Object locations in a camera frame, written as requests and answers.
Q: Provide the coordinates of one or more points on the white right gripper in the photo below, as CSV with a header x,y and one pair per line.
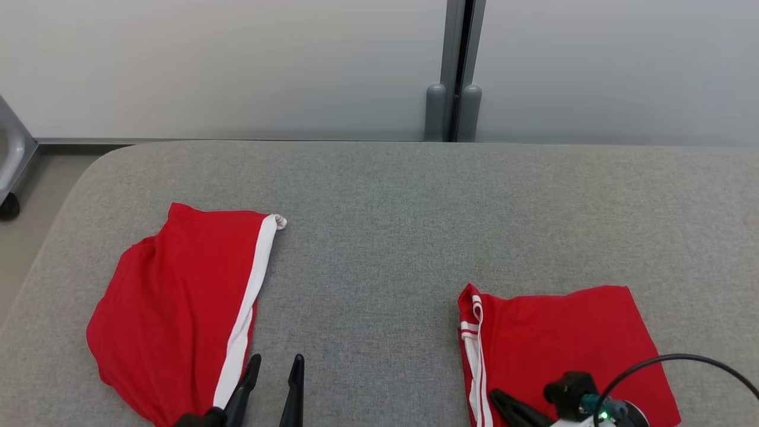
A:
x,y
578,423

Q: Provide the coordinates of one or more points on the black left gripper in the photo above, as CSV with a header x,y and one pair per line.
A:
x,y
204,420

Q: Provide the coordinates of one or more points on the red shorts striped waistband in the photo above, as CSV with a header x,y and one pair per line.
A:
x,y
563,332

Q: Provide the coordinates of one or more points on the red shorts white side band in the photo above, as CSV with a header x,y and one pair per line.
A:
x,y
172,296

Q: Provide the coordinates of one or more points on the black caster wheel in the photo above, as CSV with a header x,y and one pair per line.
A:
x,y
8,207

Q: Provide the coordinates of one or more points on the grey metal frame with caster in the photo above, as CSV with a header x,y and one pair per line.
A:
x,y
13,142

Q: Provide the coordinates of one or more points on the grey partition post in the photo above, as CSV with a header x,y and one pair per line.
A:
x,y
452,59

